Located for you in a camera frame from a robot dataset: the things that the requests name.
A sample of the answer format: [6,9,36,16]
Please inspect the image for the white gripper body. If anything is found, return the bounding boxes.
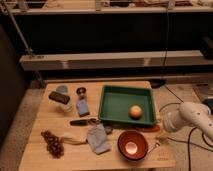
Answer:
[156,111,182,142]

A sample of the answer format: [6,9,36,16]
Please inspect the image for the red chili pepper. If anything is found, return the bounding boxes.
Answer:
[136,125,160,133]

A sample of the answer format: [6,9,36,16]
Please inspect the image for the green plastic tray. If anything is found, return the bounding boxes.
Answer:
[98,85,156,126]

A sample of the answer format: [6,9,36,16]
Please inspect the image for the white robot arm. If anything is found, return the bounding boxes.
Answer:
[157,102,213,141]

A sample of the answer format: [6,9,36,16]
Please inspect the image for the small metal cup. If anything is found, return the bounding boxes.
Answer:
[76,87,86,99]

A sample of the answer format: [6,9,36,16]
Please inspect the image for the metal fork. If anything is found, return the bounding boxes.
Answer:
[148,142,161,153]

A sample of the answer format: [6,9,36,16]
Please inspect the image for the orange round fruit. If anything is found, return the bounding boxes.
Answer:
[129,105,143,119]

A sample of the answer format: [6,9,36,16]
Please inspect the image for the red brown bowl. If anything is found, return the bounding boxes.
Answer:
[117,130,148,161]

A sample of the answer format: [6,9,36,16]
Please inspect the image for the blue folded cloth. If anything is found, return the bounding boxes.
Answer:
[87,124,111,155]

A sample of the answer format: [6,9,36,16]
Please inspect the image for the blue sponge block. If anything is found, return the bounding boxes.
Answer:
[76,99,90,116]

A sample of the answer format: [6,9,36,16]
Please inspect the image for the yellow banana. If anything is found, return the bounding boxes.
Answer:
[61,134,87,145]

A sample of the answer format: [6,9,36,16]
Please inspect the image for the bunch of dark grapes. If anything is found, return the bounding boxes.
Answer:
[41,130,64,158]

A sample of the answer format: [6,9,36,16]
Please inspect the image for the black floor cables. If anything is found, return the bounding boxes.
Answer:
[158,84,213,171]

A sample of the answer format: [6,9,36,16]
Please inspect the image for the metal shelf rail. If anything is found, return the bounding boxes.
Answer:
[20,50,213,71]

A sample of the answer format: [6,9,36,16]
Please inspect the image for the black handled knife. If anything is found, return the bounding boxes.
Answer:
[70,118,100,126]

